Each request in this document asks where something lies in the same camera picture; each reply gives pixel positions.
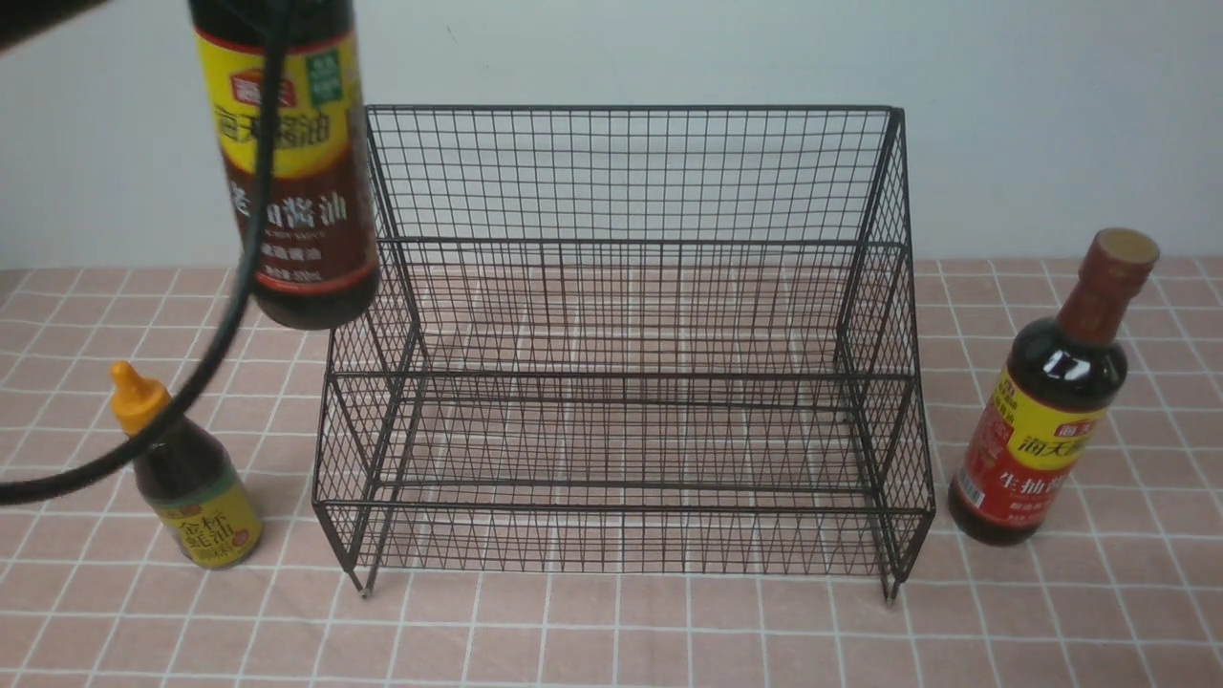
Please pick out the dark soy sauce bottle brown label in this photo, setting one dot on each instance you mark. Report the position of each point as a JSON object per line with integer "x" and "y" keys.
{"x": 318, "y": 265}

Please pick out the small oil bottle orange cap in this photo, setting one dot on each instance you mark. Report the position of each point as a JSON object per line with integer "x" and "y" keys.
{"x": 188, "y": 479}

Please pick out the black wire mesh rack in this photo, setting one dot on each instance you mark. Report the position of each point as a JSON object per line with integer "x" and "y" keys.
{"x": 632, "y": 339}

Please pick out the light soy sauce bottle red label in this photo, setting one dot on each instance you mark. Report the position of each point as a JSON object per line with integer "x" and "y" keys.
{"x": 1052, "y": 395}

